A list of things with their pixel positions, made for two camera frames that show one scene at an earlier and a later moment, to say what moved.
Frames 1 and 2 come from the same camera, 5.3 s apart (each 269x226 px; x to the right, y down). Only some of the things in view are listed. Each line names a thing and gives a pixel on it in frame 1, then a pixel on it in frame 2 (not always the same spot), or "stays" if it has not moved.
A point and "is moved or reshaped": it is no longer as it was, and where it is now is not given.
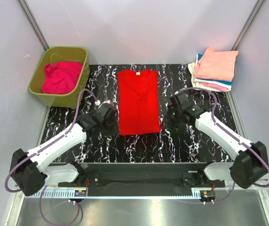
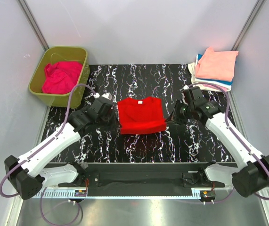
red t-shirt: [138, 101] is moved or reshaped
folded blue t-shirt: [224, 82] stays
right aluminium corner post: [240, 37] stays
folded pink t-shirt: [213, 86] stays
